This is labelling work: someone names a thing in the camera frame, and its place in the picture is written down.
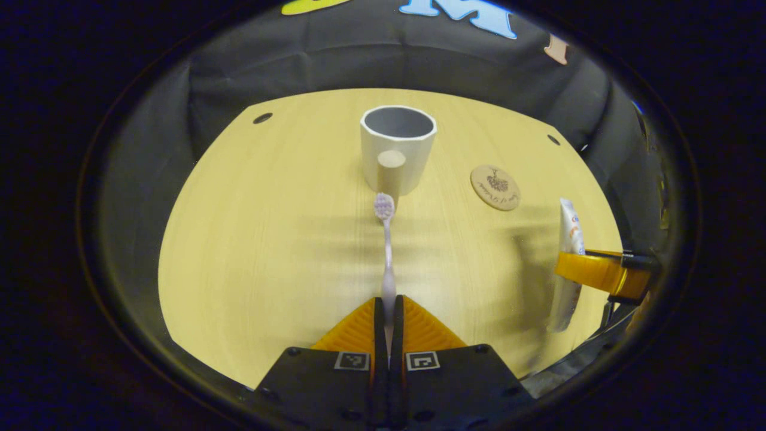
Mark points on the white cup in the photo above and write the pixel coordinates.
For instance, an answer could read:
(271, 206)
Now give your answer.
(413, 161)

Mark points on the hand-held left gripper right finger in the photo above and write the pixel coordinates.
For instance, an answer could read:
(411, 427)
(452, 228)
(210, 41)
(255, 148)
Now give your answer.
(397, 371)

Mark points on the pale purple toothbrush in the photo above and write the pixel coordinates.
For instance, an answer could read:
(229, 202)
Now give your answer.
(388, 281)

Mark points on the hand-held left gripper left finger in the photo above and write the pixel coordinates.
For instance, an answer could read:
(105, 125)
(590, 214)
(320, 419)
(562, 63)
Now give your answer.
(379, 371)

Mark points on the white toothpaste tube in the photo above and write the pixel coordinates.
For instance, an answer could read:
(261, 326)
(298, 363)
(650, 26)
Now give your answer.
(571, 230)

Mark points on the round wooden coaster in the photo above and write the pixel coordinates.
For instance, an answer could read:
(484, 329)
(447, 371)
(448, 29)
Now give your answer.
(495, 187)

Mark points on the black backdrop cloth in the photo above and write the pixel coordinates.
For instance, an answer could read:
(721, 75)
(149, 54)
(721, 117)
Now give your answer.
(359, 66)

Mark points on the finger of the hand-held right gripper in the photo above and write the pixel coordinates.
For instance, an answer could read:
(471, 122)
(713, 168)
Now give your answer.
(598, 272)

